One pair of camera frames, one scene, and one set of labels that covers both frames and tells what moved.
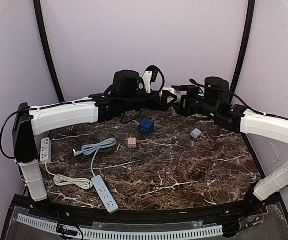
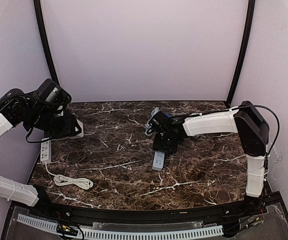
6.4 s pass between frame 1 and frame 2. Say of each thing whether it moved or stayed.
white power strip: stayed
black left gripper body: moved
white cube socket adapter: moved
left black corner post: stayed
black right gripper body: moved
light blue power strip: moved
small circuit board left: stayed
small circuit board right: stayed
